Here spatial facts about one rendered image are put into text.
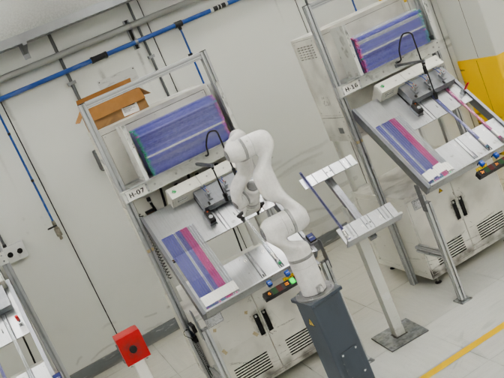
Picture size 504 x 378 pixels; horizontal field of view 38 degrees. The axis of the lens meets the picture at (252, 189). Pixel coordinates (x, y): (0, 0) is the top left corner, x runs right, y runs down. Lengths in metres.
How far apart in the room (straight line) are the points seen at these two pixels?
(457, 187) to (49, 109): 2.87
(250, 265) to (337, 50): 1.55
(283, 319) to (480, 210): 1.48
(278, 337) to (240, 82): 2.31
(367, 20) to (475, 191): 1.27
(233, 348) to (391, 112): 1.70
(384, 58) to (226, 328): 1.88
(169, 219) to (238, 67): 2.04
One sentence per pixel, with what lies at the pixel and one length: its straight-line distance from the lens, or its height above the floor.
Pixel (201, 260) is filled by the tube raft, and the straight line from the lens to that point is 3.87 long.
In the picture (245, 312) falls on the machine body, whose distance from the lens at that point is 4.13.
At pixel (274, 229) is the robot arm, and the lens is 3.24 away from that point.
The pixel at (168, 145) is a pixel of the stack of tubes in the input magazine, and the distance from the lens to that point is 4.02.
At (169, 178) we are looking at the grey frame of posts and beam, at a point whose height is 1.34.
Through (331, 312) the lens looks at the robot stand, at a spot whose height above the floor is 0.61.
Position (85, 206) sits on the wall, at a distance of 5.48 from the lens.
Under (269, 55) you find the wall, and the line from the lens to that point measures 5.88.
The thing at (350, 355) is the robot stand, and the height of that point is 0.38.
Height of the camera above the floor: 1.98
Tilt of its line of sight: 13 degrees down
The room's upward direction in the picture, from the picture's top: 23 degrees counter-clockwise
